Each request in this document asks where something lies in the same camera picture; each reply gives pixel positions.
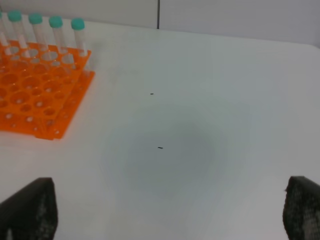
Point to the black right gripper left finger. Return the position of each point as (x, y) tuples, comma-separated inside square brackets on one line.
[(31, 213)]

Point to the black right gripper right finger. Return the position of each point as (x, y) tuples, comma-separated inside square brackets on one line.
[(301, 212)]

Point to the back row tube far right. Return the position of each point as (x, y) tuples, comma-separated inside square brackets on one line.
[(78, 26)]

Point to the row tube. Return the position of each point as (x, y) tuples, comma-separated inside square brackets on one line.
[(56, 23), (4, 37), (15, 17), (78, 26), (36, 20)]

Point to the orange test tube rack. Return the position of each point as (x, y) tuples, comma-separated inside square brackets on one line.
[(40, 95)]

